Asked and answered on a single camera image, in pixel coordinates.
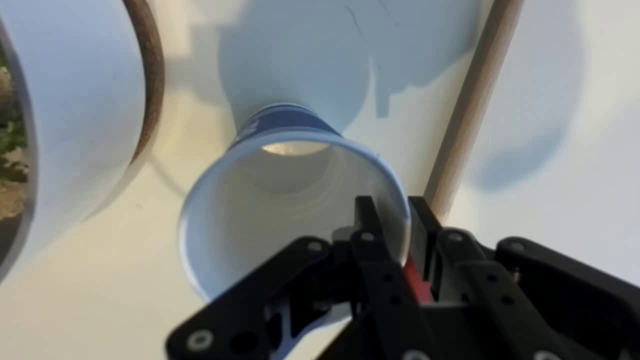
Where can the red spatula wooden handle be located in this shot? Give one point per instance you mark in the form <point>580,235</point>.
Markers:
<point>471,104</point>

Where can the white saucepan grey interior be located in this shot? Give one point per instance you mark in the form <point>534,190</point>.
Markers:
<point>91,84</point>

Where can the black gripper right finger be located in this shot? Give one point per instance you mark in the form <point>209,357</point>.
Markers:
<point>477,311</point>

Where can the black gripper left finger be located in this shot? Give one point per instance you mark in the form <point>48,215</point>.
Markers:
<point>387,319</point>

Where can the blue white paper cup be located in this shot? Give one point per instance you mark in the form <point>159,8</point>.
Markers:
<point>286,175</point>

